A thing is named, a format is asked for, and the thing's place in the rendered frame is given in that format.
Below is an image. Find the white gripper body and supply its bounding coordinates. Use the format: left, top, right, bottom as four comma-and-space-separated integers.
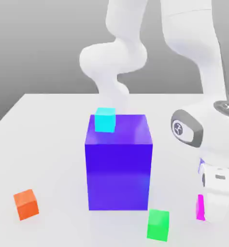
202, 165, 229, 196

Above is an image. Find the small magenta cube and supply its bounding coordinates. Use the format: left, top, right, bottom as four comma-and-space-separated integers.
196, 194, 206, 221

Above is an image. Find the small green cube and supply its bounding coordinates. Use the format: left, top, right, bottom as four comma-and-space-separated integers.
146, 208, 170, 242

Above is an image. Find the small cyan cube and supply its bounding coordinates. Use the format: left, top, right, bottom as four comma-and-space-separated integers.
94, 107, 116, 133

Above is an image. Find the small orange cube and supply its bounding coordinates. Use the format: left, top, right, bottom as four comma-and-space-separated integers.
13, 189, 40, 221

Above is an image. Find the large blue box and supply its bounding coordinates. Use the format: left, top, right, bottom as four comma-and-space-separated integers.
85, 114, 153, 211

